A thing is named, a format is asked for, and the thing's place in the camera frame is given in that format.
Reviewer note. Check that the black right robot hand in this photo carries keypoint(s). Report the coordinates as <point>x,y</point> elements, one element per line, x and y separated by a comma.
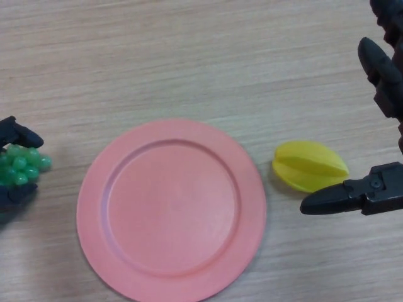
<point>387,78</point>

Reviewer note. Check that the yellow starfruit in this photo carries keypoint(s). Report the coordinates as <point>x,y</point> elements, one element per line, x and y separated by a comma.
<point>308,166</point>

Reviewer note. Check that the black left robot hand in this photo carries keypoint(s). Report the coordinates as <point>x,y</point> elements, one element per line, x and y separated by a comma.
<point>15,132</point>

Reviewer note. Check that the green grapes bunch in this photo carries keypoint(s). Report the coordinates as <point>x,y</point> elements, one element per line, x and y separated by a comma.
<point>22,166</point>

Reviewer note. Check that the pink round plate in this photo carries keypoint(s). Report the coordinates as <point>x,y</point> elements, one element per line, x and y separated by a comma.
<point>171,207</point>

